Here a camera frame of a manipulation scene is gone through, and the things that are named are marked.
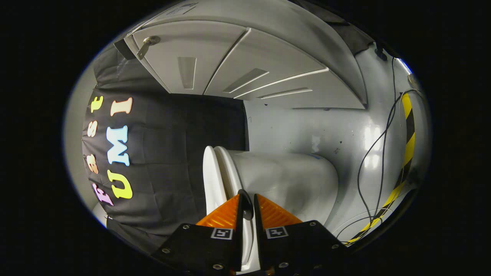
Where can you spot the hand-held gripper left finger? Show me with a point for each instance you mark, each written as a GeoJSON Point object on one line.
{"type": "Point", "coordinates": [238, 245]}

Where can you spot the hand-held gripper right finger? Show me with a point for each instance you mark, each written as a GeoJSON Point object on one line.
{"type": "Point", "coordinates": [259, 245]}

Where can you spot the dark round lid lifter tab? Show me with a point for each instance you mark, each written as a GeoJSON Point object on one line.
{"type": "Point", "coordinates": [247, 207]}

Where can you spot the white toilet lid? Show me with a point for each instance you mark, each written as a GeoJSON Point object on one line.
{"type": "Point", "coordinates": [213, 180]}

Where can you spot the white ceramic toilet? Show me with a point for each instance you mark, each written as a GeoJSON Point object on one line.
{"type": "Point", "coordinates": [287, 180]}

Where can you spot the black backdrop cloth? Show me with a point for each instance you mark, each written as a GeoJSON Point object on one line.
{"type": "Point", "coordinates": [168, 153]}

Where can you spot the yellow black hazard tape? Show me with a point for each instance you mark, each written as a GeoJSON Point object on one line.
{"type": "Point", "coordinates": [409, 142]}

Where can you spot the white cabinet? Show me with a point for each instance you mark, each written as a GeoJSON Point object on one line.
{"type": "Point", "coordinates": [230, 57]}

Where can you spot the black wall clip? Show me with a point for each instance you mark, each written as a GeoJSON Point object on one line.
{"type": "Point", "coordinates": [379, 53]}

